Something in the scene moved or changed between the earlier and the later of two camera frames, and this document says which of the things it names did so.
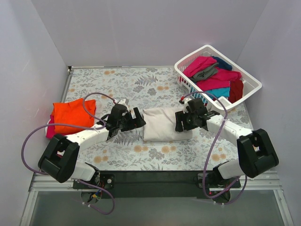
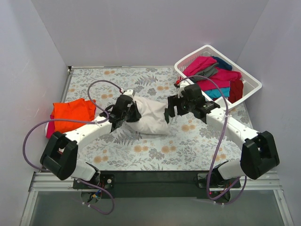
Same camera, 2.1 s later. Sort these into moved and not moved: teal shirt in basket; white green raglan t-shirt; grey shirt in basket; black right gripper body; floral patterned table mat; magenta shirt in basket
Moved: black right gripper body; white green raglan t-shirt
Not moved: floral patterned table mat; teal shirt in basket; grey shirt in basket; magenta shirt in basket
